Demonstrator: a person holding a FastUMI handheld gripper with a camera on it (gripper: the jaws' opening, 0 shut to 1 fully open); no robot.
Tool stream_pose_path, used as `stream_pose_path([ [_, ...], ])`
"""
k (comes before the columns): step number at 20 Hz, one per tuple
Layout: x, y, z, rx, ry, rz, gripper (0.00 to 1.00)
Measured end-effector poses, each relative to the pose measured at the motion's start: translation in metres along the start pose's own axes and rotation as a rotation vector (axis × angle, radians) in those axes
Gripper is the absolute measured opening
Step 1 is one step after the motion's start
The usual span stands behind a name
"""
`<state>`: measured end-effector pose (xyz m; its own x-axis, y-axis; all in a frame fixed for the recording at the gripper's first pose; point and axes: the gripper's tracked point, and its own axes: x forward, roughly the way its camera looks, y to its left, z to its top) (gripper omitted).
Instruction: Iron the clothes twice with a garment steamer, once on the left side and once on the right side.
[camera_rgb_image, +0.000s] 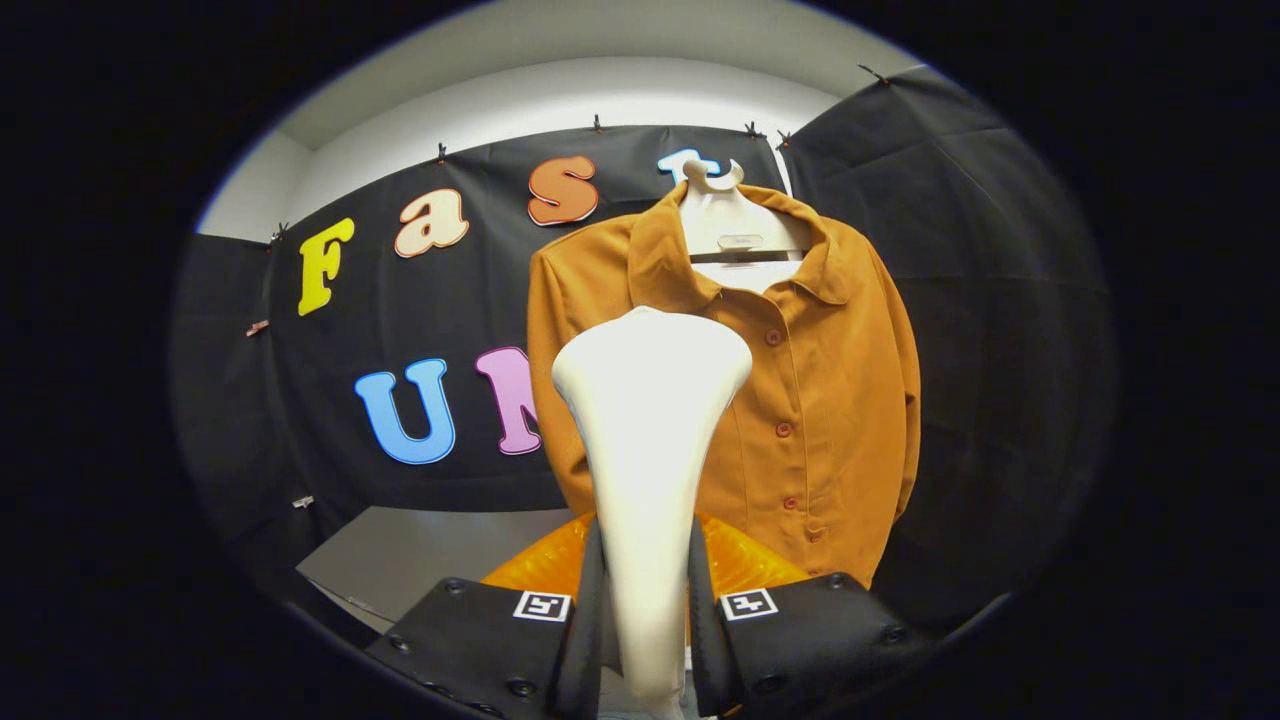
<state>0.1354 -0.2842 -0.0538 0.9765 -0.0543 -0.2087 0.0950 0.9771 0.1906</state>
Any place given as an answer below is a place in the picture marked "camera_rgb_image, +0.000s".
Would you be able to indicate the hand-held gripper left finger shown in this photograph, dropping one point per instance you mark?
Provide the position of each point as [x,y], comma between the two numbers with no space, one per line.
[580,650]

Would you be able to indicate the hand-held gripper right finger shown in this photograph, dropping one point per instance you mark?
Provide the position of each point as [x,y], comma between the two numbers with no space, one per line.
[705,650]

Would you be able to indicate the orange button-up shirt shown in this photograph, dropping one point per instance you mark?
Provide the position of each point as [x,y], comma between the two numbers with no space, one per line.
[830,380]

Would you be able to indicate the white clothes hanger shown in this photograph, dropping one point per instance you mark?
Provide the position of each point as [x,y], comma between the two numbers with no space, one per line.
[730,220]

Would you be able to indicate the grey cabinet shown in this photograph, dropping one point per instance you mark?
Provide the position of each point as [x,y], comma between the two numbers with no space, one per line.
[420,560]

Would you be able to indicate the black backdrop cloth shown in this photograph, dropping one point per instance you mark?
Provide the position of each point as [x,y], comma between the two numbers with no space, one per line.
[1000,300]

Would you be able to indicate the row of black clips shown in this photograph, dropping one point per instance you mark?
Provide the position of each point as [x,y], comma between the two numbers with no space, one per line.
[597,124]

